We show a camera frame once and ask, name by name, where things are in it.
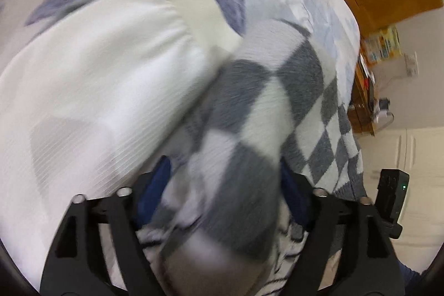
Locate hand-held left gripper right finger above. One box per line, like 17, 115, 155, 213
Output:
279, 162, 406, 296

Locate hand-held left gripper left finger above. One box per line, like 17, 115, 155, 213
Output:
40, 155, 173, 296

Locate grey white checkered cardigan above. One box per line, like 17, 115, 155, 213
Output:
139, 20, 368, 296

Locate white wardrobe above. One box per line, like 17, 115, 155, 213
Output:
357, 128, 444, 248

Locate person's dark clothing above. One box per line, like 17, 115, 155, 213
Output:
399, 263, 428, 296

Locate white appliance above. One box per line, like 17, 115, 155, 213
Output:
373, 97, 394, 125

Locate wooden nightstand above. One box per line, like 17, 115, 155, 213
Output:
349, 53, 377, 135

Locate white fluffy blanket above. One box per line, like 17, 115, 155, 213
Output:
0, 0, 240, 283

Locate yellow box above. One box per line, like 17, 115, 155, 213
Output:
361, 26, 399, 66

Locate wall socket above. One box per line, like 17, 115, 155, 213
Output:
404, 53, 418, 76

